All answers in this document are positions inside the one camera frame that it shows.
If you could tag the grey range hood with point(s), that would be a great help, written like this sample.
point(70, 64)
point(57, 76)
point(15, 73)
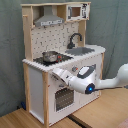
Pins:
point(48, 18)

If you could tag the black toy faucet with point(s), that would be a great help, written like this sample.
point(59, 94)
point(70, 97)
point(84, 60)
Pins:
point(74, 40)

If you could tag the white cabinet door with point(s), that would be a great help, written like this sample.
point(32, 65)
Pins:
point(97, 62)

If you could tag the grey toy sink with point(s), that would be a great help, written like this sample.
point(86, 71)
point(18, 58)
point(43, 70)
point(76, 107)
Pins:
point(79, 51)

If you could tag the silver toy pot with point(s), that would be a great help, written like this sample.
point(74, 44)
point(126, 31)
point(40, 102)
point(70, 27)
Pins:
point(50, 56)

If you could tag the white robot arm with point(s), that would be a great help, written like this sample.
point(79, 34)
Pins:
point(86, 82)

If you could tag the white oven door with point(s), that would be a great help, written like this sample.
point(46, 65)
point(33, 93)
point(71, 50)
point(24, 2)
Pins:
point(62, 101)

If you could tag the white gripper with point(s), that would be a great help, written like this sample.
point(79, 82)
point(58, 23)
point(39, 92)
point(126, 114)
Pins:
point(64, 75)

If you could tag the wooden toy kitchen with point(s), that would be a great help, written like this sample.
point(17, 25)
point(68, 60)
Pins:
point(49, 38)

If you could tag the white microwave door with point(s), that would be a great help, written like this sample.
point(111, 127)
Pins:
point(78, 11)

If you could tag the black stove top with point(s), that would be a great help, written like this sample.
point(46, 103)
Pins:
point(60, 58)

